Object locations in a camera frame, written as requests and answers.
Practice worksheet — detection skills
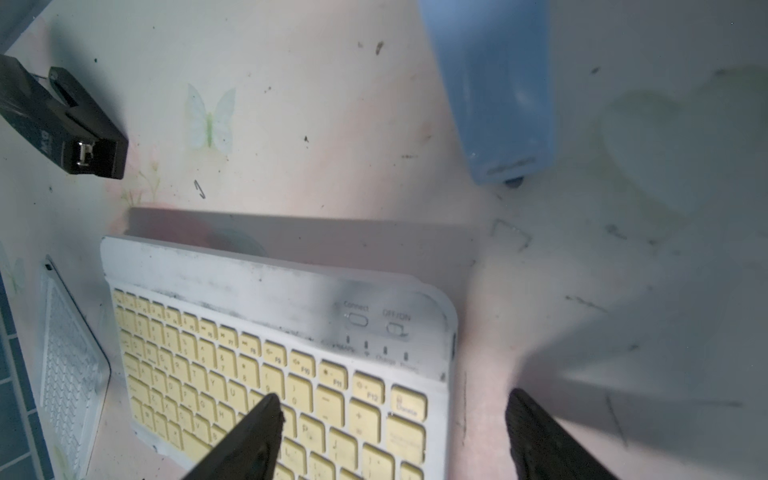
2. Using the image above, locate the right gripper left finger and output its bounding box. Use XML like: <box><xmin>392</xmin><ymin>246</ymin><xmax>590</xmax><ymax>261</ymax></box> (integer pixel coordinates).
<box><xmin>184</xmin><ymin>393</ymin><xmax>284</xmax><ymax>480</ymax></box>

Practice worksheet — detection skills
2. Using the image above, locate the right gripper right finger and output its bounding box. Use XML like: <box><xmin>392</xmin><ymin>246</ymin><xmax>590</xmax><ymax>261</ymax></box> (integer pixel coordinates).
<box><xmin>505</xmin><ymin>388</ymin><xmax>617</xmax><ymax>480</ymax></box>

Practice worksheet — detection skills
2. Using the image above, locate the yellow keyboard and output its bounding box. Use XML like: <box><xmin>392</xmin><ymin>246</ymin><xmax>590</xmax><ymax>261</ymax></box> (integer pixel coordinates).
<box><xmin>100</xmin><ymin>236</ymin><xmax>458</xmax><ymax>479</ymax></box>

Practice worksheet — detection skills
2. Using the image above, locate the white keyboard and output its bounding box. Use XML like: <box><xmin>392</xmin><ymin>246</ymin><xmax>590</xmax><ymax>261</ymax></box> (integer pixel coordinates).
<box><xmin>41</xmin><ymin>257</ymin><xmax>111</xmax><ymax>479</ymax></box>

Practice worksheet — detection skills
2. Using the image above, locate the black stapler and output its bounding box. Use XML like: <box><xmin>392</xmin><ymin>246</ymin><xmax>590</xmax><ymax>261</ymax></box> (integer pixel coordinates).
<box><xmin>1</xmin><ymin>55</ymin><xmax>129</xmax><ymax>180</ymax></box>

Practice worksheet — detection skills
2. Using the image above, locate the blue correction tape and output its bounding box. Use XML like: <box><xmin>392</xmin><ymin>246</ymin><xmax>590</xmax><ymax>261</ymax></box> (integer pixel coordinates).
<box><xmin>418</xmin><ymin>0</ymin><xmax>555</xmax><ymax>188</ymax></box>

